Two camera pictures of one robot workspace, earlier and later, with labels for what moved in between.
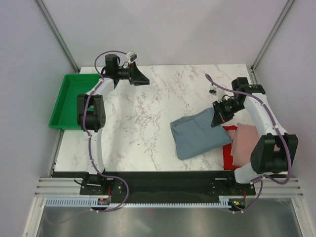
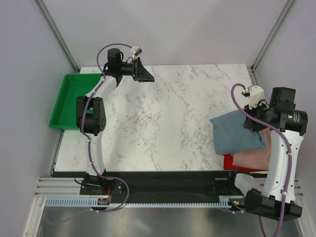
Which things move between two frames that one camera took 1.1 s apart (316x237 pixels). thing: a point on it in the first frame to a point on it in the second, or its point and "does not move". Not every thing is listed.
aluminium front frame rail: x=59 y=187 does not move
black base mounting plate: x=162 y=187 does not move
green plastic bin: x=64 y=116 does not move
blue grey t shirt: x=194 y=136 to x=230 y=136
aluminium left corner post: x=48 y=19 does not move
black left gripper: x=134 y=75 to x=138 y=72
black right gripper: x=220 y=117 to x=250 y=124
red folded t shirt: x=228 y=159 does not move
